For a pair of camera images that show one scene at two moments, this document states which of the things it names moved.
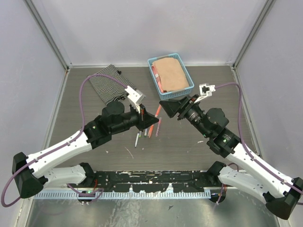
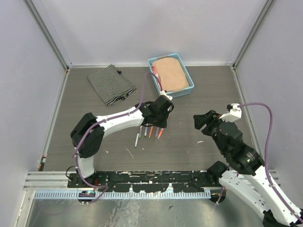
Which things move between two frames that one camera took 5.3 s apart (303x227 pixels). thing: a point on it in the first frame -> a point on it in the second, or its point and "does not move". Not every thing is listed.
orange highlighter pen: x=156 y=116 -> x=161 y=129
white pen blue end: x=138 y=135 does not move
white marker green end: x=145 y=133 does not move
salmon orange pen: x=151 y=130 does not move
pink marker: x=158 y=127 does not move
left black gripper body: x=130 y=120 -> x=161 y=121
